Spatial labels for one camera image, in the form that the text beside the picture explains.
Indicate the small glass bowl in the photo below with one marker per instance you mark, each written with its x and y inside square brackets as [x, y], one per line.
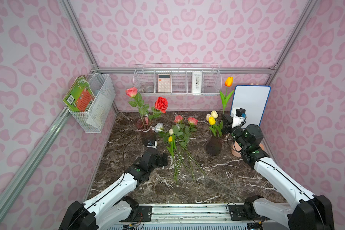
[148, 89]

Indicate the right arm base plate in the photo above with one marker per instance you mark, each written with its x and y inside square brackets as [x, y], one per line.
[238, 213]

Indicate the white mesh side basket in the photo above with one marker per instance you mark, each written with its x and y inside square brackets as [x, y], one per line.
[94, 119]

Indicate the pink rose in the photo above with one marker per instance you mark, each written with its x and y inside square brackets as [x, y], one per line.
[178, 119]
[192, 121]
[136, 101]

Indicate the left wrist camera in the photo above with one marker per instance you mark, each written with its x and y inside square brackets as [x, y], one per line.
[152, 144]

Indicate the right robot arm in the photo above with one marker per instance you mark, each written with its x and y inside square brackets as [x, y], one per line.
[304, 209]

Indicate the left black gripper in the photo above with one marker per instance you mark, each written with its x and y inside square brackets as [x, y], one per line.
[163, 159]

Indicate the dark red vase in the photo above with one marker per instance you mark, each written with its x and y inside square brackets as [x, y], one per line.
[146, 131]
[214, 145]

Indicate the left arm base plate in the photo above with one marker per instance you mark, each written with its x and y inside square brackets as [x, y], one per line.
[142, 211]

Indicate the green and red book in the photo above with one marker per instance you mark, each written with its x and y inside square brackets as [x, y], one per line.
[79, 97]

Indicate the pink plastic tray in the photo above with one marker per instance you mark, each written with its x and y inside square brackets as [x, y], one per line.
[236, 149]

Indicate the red rose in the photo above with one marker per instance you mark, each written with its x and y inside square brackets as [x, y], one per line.
[159, 108]

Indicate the small whiteboard on easel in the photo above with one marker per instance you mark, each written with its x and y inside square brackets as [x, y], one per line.
[253, 99]

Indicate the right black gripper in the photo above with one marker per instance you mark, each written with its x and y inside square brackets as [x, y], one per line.
[228, 126]

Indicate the white tag on vase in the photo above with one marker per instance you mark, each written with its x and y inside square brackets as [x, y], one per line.
[158, 127]

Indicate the white wire wall shelf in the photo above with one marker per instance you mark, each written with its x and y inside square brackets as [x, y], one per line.
[181, 77]

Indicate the pink calculator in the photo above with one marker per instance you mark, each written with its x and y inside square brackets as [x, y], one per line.
[164, 83]

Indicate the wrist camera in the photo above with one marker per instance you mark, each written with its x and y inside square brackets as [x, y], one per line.
[152, 144]
[238, 116]

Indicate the cream white tulip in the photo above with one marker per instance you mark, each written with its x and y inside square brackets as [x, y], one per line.
[208, 116]

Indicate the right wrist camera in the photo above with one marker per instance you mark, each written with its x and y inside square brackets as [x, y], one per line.
[238, 116]

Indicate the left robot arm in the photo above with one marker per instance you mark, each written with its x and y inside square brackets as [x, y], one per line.
[113, 205]

